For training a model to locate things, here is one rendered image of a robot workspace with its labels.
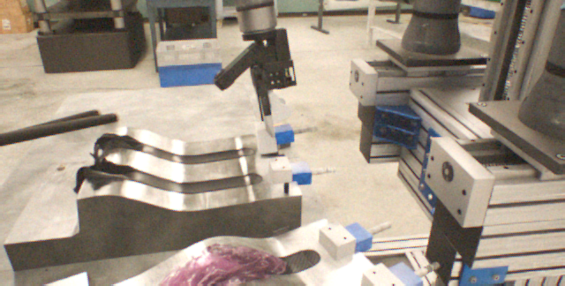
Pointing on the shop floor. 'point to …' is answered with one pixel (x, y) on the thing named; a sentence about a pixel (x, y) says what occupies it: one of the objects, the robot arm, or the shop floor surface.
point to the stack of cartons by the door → (15, 14)
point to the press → (87, 21)
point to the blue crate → (188, 74)
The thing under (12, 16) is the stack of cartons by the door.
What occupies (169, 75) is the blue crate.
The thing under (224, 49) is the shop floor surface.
